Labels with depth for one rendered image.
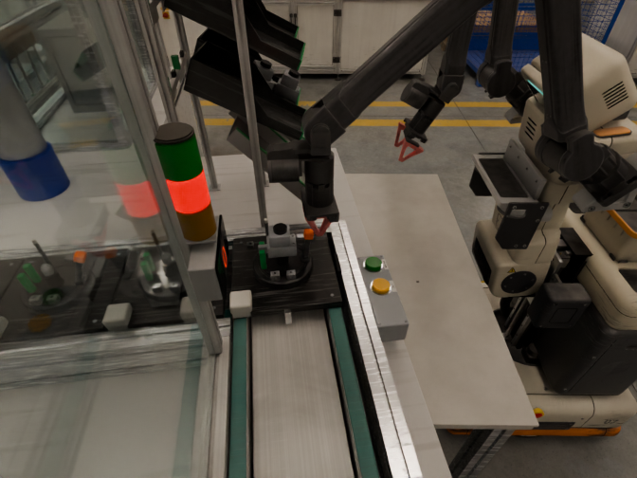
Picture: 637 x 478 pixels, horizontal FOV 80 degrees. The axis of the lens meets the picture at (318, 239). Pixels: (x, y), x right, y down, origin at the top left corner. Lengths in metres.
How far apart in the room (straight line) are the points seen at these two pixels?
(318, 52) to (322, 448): 4.42
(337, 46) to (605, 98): 3.94
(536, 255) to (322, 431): 0.82
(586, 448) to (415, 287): 1.18
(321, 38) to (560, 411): 4.11
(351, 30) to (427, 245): 3.81
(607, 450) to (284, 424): 1.53
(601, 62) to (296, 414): 0.92
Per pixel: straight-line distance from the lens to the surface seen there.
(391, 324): 0.83
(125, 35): 0.46
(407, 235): 1.18
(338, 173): 1.43
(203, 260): 0.56
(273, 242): 0.82
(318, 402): 0.78
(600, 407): 1.79
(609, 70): 1.03
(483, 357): 0.96
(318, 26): 4.74
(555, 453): 1.95
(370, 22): 4.76
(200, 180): 0.52
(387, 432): 0.72
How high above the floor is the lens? 1.62
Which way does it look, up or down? 42 degrees down
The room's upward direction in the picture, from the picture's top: straight up
